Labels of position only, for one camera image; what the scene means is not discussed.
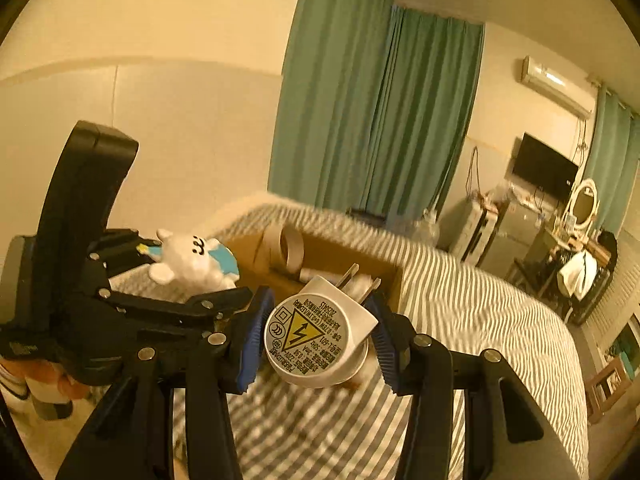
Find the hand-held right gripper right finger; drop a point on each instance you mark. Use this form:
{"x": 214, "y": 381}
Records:
{"x": 387, "y": 345}

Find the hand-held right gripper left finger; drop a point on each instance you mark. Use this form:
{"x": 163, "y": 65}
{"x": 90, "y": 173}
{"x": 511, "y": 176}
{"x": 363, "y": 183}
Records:
{"x": 252, "y": 340}

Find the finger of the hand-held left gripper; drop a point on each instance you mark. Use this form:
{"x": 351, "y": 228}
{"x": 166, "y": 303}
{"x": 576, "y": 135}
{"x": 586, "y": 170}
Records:
{"x": 125, "y": 250}
{"x": 210, "y": 304}

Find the white bear figurine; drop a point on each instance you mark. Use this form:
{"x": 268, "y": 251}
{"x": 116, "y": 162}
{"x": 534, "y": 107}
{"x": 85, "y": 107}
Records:
{"x": 185, "y": 260}

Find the white plug-in night light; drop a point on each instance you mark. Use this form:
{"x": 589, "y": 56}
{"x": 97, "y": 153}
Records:
{"x": 310, "y": 340}

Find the tape roll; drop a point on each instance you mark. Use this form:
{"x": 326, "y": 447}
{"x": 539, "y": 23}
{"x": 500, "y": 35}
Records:
{"x": 272, "y": 252}

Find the brown cardboard box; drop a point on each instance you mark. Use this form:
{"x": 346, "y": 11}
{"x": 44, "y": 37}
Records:
{"x": 325, "y": 255}

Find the person's left forearm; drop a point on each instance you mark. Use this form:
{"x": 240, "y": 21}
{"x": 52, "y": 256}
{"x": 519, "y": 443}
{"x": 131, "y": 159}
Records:
{"x": 12, "y": 387}

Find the person's left hand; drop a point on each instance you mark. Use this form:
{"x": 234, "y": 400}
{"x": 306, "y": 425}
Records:
{"x": 47, "y": 380}

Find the large clear water bottle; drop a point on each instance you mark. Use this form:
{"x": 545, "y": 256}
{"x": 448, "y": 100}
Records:
{"x": 426, "y": 230}

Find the white suitcase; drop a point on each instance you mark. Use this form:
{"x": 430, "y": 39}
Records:
{"x": 472, "y": 230}

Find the dark chair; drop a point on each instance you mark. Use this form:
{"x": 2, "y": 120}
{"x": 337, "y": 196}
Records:
{"x": 535, "y": 275}

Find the grey small fridge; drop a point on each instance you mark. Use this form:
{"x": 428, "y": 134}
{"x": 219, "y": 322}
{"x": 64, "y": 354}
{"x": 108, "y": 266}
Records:
{"x": 517, "y": 240}

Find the clear plastic bag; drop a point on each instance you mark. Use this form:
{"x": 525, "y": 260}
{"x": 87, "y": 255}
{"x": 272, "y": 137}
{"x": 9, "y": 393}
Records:
{"x": 505, "y": 195}

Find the wooden dressing table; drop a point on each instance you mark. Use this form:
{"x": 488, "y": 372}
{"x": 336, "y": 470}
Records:
{"x": 547, "y": 240}

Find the white towel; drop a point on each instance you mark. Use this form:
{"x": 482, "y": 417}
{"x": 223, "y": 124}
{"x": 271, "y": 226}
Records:
{"x": 577, "y": 272}

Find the dark suitcase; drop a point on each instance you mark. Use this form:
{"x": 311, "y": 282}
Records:
{"x": 592, "y": 300}

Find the small wooden stool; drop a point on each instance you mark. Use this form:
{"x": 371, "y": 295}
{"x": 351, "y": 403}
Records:
{"x": 607, "y": 385}

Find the green curtain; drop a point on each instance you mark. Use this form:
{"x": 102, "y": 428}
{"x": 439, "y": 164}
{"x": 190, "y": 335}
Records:
{"x": 610, "y": 145}
{"x": 330, "y": 85}
{"x": 430, "y": 110}

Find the black bag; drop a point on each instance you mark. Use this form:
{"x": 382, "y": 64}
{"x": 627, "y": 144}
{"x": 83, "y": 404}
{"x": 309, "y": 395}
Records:
{"x": 606, "y": 247}

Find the oval white vanity mirror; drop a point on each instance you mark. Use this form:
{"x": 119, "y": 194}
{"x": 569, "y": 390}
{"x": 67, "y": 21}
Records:
{"x": 582, "y": 205}

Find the white louvred wardrobe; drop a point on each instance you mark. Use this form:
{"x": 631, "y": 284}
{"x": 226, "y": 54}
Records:
{"x": 625, "y": 285}

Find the white air conditioner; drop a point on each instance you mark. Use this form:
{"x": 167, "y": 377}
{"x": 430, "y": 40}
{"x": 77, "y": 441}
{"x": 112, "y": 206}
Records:
{"x": 555, "y": 85}

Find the black wall television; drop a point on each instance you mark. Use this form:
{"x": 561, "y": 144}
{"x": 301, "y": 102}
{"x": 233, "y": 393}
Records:
{"x": 542, "y": 165}

